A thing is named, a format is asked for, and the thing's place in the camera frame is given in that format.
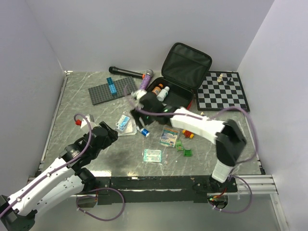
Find bag of alcohol wipes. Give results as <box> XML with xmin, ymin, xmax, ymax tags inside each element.
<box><xmin>115</xmin><ymin>112</ymin><xmax>137</xmax><ymax>137</ymax></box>

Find brown bottle orange cap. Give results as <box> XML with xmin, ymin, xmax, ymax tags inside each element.
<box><xmin>152</xmin><ymin>84</ymin><xmax>164</xmax><ymax>96</ymax></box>

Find white plastic medicine bottle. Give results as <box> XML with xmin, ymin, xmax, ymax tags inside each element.
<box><xmin>157</xmin><ymin>86</ymin><xmax>170</xmax><ymax>102</ymax></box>

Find blue white bandage roll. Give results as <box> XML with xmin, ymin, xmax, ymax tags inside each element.
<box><xmin>137</xmin><ymin>127</ymin><xmax>150</xmax><ymax>137</ymax></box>

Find plaster box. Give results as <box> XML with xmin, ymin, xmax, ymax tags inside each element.
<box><xmin>159</xmin><ymin>126</ymin><xmax>179</xmax><ymax>148</ymax></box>

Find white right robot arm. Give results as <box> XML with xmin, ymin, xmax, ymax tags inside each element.
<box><xmin>129</xmin><ymin>90</ymin><xmax>247</xmax><ymax>192</ymax></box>

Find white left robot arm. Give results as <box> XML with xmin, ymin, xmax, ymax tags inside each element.
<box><xmin>0</xmin><ymin>122</ymin><xmax>118</xmax><ymax>231</ymax></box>

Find red medicine kit case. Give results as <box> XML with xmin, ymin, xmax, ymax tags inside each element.
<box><xmin>146</xmin><ymin>42</ymin><xmax>212</xmax><ymax>109</ymax></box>

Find purple glitter toy microphone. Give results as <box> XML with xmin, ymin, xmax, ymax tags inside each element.
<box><xmin>140</xmin><ymin>69</ymin><xmax>154</xmax><ymax>90</ymax></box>

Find blue toy bricks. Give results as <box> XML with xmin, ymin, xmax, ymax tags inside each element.
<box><xmin>106</xmin><ymin>77</ymin><xmax>117</xmax><ymax>95</ymax></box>

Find grey brick baseplate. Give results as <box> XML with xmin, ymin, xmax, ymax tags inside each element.
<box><xmin>88</xmin><ymin>77</ymin><xmax>138</xmax><ymax>105</ymax></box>

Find black microphone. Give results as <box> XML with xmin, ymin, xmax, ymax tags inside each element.
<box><xmin>109</xmin><ymin>66</ymin><xmax>143</xmax><ymax>79</ymax></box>

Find toy brick car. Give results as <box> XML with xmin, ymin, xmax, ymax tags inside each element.
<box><xmin>182</xmin><ymin>130</ymin><xmax>194</xmax><ymax>139</ymax></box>

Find green wind oil packet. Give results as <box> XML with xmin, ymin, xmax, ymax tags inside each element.
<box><xmin>175</xmin><ymin>141</ymin><xmax>184</xmax><ymax>151</ymax></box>

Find green curved toy brick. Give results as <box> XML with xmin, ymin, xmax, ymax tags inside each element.
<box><xmin>183</xmin><ymin>149</ymin><xmax>193</xmax><ymax>157</ymax></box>

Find black white chessboard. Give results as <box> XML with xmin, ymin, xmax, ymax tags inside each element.
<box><xmin>196</xmin><ymin>71</ymin><xmax>250</xmax><ymax>112</ymax></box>

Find white chess piece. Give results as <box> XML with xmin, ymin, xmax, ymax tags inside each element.
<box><xmin>217</xmin><ymin>74</ymin><xmax>223</xmax><ymax>83</ymax></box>

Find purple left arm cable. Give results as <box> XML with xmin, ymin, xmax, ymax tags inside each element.
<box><xmin>0</xmin><ymin>113</ymin><xmax>126</xmax><ymax>221</ymax></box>

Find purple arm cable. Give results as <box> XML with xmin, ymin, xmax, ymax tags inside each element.
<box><xmin>124</xmin><ymin>84</ymin><xmax>259</xmax><ymax>215</ymax></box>
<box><xmin>0</xmin><ymin>113</ymin><xmax>126</xmax><ymax>221</ymax></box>

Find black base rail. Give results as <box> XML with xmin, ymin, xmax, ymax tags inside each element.
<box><xmin>78</xmin><ymin>175</ymin><xmax>238</xmax><ymax>205</ymax></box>

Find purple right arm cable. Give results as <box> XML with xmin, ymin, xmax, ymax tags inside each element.
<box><xmin>124</xmin><ymin>84</ymin><xmax>259</xmax><ymax>215</ymax></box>

